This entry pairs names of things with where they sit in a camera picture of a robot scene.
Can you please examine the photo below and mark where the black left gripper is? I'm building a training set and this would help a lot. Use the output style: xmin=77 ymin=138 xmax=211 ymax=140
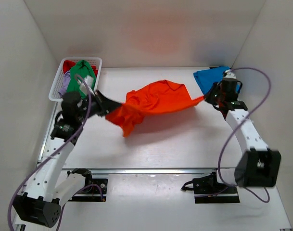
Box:
xmin=79 ymin=86 xmax=124 ymax=117

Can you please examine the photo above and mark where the orange t shirt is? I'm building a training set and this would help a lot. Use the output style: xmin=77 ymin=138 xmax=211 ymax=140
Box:
xmin=105 ymin=80 xmax=204 ymax=137

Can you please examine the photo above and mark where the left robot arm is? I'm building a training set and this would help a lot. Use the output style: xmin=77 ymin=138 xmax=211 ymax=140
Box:
xmin=13 ymin=90 xmax=121 ymax=228

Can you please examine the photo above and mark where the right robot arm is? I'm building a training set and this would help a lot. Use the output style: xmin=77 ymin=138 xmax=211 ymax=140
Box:
xmin=205 ymin=77 xmax=281 ymax=193

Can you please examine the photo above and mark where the folded blue t shirt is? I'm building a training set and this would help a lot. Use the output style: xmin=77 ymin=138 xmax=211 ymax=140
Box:
xmin=193 ymin=66 xmax=230 ymax=98

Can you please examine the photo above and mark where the green t shirt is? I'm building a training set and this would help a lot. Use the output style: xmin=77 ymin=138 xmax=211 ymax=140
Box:
xmin=67 ymin=60 xmax=96 ymax=99

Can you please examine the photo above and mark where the white plastic basket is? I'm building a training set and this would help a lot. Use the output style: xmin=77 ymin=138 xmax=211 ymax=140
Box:
xmin=49 ymin=57 xmax=102 ymax=102

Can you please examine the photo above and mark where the lilac t shirt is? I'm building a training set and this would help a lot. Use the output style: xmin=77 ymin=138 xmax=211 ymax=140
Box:
xmin=58 ymin=71 xmax=71 ymax=98

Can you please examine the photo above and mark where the red t shirt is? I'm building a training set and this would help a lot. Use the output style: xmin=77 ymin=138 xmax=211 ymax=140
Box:
xmin=63 ymin=60 xmax=98 ymax=76

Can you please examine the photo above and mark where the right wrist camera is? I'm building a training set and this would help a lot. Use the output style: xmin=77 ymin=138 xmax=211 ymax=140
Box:
xmin=223 ymin=69 xmax=236 ymax=79

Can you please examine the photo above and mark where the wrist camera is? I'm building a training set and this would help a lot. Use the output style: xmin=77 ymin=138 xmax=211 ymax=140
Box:
xmin=77 ymin=75 xmax=94 ymax=96
xmin=223 ymin=69 xmax=236 ymax=79

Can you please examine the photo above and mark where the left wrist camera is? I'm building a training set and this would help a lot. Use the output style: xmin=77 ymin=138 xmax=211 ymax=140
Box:
xmin=77 ymin=75 xmax=94 ymax=96

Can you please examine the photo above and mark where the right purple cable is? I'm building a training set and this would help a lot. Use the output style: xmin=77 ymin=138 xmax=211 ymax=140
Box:
xmin=217 ymin=67 xmax=272 ymax=203

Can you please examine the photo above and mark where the purple cable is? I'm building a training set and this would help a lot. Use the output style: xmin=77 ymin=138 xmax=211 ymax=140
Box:
xmin=7 ymin=74 xmax=92 ymax=231
xmin=217 ymin=67 xmax=272 ymax=203

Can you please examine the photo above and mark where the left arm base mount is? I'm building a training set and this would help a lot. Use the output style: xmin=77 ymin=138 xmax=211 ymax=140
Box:
xmin=67 ymin=168 xmax=108 ymax=202

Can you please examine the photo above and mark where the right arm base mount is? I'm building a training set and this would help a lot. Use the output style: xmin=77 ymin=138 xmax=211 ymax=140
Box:
xmin=180 ymin=172 xmax=240 ymax=204

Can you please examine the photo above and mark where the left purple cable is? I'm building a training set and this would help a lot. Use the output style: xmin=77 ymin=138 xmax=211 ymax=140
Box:
xmin=7 ymin=74 xmax=92 ymax=231

